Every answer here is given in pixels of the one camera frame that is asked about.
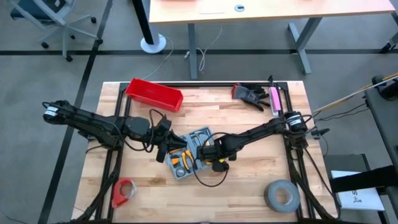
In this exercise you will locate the white printed paper sheet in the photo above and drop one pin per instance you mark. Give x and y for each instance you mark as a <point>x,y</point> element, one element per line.
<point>360,199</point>

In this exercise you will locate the black side table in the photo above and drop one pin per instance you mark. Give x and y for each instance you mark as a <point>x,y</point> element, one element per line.
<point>385,124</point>

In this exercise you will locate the grey plastic tool case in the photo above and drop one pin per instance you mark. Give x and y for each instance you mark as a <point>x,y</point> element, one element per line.
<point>186,174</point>

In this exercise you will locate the yellow pole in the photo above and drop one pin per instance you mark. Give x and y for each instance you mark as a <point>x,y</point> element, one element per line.
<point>388,76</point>

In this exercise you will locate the black flat bar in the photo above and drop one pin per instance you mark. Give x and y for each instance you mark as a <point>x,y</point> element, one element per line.
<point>360,180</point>

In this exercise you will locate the white flat pad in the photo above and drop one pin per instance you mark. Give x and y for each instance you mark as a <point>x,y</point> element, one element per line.
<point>211,9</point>

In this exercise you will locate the red tape dispenser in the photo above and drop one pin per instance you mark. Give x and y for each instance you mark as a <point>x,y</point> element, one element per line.
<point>118,194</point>

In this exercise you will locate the grey round desk grommet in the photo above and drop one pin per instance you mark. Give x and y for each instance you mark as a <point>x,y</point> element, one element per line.
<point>239,8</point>

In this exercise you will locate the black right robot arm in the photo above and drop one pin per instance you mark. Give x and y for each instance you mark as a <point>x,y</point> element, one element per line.
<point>264,130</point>

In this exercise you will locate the grey duct tape roll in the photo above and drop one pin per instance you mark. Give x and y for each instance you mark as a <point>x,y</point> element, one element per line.
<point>272,199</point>

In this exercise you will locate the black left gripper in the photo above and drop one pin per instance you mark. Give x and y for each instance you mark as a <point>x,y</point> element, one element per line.
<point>161,130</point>

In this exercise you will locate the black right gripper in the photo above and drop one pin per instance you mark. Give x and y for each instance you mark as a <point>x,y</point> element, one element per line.
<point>214,151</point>

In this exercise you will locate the yellow black hex key set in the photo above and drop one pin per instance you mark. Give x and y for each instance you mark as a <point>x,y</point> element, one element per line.
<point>175,161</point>

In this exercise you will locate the red plastic bin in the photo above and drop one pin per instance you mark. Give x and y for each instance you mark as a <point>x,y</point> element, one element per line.
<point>152,93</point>

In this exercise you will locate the yellow black pliers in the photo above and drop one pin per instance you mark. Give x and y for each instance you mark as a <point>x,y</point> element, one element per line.
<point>187,160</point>

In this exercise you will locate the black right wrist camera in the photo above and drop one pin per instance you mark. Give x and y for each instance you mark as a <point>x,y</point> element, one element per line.
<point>220,167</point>

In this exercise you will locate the column with white round base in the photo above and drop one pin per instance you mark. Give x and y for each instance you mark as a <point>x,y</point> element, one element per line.
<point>152,45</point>

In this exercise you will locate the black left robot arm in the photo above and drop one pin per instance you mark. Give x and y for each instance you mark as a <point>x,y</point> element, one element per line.
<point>93,123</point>

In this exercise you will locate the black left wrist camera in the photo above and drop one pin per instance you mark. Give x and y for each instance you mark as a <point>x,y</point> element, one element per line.
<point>161,152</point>

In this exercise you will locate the white pole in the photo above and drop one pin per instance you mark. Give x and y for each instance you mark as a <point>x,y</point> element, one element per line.
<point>348,97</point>

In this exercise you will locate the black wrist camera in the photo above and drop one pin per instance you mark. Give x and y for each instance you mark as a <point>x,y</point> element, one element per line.
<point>161,152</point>
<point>220,167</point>

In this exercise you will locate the grey office chair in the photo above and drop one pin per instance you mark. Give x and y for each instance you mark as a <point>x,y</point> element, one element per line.
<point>62,28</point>

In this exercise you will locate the dark desk leg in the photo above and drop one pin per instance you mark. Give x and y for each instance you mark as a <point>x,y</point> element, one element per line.
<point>390,45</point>

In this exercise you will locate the small black clamp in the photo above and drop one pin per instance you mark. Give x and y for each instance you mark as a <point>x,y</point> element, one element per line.
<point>271,81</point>

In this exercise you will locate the wooden desk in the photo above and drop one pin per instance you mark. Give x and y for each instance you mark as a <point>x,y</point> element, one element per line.
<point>280,9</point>

